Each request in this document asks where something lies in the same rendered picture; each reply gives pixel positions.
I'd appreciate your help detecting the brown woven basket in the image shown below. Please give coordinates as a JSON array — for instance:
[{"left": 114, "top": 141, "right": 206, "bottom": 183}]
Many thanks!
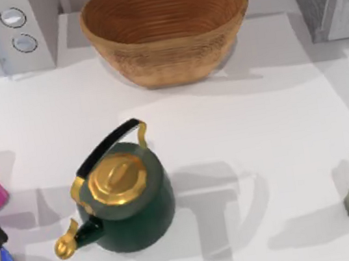
[{"left": 76, "top": 0, "right": 260, "bottom": 99}]

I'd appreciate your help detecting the green and gold kettle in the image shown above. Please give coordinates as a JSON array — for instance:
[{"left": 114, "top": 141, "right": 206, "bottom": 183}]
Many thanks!
[{"left": 37, "top": 114, "right": 183, "bottom": 261}]

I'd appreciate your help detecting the pale microwave oven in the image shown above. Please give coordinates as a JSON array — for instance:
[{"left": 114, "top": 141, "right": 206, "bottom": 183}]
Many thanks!
[{"left": 0, "top": 0, "right": 71, "bottom": 78}]

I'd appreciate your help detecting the white microwave knob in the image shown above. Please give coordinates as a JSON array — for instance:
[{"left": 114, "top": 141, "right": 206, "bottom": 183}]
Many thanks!
[
  {"left": 10, "top": 31, "right": 40, "bottom": 56},
  {"left": 0, "top": 5, "right": 29, "bottom": 31}
]

